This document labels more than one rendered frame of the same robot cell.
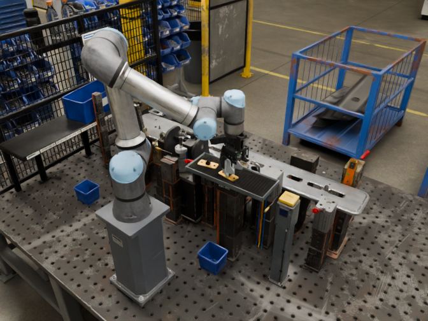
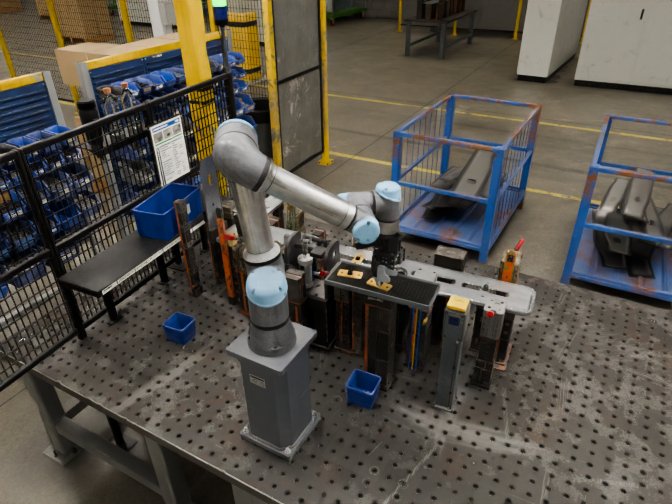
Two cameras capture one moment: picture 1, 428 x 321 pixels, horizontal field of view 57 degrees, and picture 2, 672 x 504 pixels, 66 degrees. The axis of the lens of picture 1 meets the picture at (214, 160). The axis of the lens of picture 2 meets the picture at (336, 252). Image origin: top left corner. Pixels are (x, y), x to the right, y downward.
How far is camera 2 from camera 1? 0.32 m
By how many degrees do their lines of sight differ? 8
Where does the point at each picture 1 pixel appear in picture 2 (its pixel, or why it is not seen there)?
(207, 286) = (363, 424)
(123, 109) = (257, 217)
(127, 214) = (270, 345)
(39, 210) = (119, 360)
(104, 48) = (245, 144)
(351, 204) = (519, 303)
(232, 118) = (388, 214)
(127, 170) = (272, 290)
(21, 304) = (94, 490)
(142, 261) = (290, 402)
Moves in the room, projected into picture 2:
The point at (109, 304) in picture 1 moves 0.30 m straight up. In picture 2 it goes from (247, 465) to (237, 400)
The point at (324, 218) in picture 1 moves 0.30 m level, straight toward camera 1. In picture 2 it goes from (495, 323) to (502, 387)
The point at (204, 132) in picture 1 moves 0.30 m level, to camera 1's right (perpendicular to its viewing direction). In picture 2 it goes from (367, 235) to (472, 224)
